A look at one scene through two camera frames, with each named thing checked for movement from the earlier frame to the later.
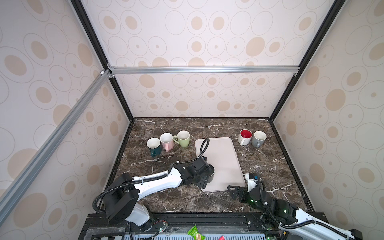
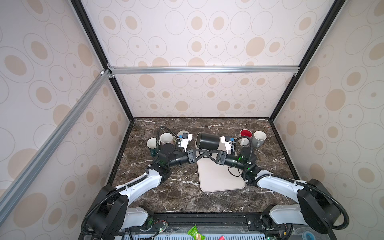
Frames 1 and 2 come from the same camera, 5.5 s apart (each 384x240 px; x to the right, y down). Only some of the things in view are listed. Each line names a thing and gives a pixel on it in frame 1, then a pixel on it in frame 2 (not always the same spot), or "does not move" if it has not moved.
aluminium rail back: x=252 y=69 does not move
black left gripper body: x=199 y=180 → x=182 y=159
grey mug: x=258 y=138 does not move
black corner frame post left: x=91 y=32 does not move
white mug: x=245 y=137 does not move
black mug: x=210 y=178 → x=208 y=141
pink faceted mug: x=167 y=140 does not move
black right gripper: x=242 y=191 → x=222 y=158
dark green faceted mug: x=154 y=144 does not move
